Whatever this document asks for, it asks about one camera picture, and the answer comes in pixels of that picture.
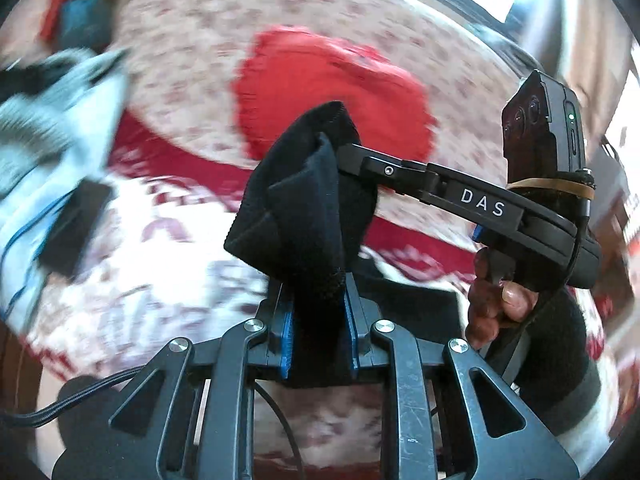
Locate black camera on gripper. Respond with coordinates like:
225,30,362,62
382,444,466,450
501,70,586,184

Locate beige curtain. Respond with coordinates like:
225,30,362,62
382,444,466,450
520,0,632,136

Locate red and white blanket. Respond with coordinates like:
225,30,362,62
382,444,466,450
24,113,620,479

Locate light blue fleece jacket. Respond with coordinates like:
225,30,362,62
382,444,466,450
1,49,128,334

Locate teal bag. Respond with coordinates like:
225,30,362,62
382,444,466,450
56,0,113,53

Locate red heart-shaped pillow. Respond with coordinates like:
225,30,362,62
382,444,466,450
233,26,435,162

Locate floral beige quilt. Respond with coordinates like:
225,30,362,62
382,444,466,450
0,0,542,256

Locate black pants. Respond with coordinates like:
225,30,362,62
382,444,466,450
224,101,462,388

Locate black smartphone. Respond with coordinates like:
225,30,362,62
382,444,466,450
38,179,113,278

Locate right hand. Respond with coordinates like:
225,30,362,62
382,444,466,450
465,248,539,350

